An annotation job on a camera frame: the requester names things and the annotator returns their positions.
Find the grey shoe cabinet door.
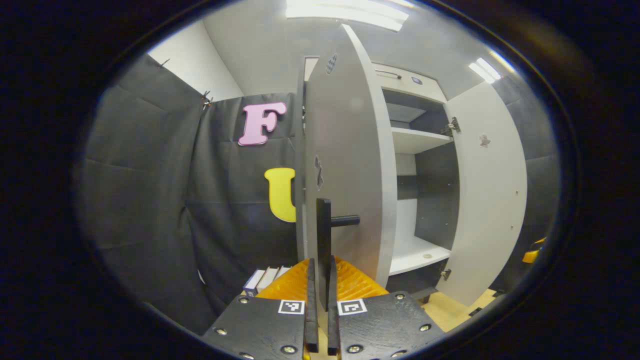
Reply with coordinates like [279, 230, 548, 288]
[435, 82, 529, 307]
[302, 23, 399, 312]

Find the black backdrop cloth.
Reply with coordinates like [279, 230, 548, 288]
[75, 54, 561, 336]

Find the rectangular ceiling lamp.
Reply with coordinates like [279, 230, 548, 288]
[285, 0, 410, 33]

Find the small ceiling lamp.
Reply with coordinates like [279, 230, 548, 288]
[468, 57, 502, 84]

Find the grey double-door shoe cabinet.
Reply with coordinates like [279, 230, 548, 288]
[295, 55, 463, 304]

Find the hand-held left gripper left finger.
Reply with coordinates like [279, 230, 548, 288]
[201, 257, 320, 360]

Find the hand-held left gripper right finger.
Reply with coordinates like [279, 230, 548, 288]
[327, 255, 446, 360]

